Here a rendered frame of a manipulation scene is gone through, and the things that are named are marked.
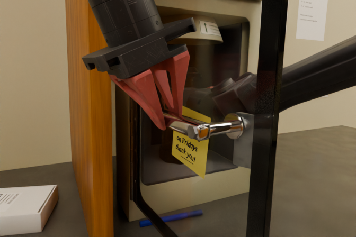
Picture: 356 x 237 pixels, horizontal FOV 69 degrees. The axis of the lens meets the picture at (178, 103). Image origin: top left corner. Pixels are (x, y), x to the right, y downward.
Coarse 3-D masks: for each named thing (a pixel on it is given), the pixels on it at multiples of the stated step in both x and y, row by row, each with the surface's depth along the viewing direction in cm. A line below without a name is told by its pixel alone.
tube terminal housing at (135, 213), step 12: (120, 96) 54; (120, 108) 55; (120, 120) 55; (120, 132) 56; (120, 144) 56; (120, 156) 57; (120, 168) 57; (120, 180) 58; (120, 192) 58; (120, 204) 59; (132, 204) 52; (132, 216) 53; (144, 216) 54
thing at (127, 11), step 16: (96, 0) 22; (112, 0) 21; (128, 0) 21; (144, 0) 22; (96, 16) 23; (112, 16) 22; (128, 16) 22; (144, 16) 22; (112, 32) 23; (128, 32) 22; (144, 32) 23; (160, 32) 23; (176, 32) 24; (112, 48) 23; (128, 48) 22; (96, 64) 22; (112, 64) 22
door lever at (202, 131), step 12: (168, 120) 27; (180, 120) 25; (192, 120) 24; (228, 120) 26; (240, 120) 25; (180, 132) 25; (192, 132) 23; (204, 132) 23; (216, 132) 24; (228, 132) 25; (240, 132) 25
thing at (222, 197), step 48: (192, 0) 30; (240, 0) 24; (192, 48) 31; (240, 48) 24; (192, 96) 32; (240, 96) 25; (144, 144) 44; (240, 144) 25; (144, 192) 46; (192, 192) 33; (240, 192) 26
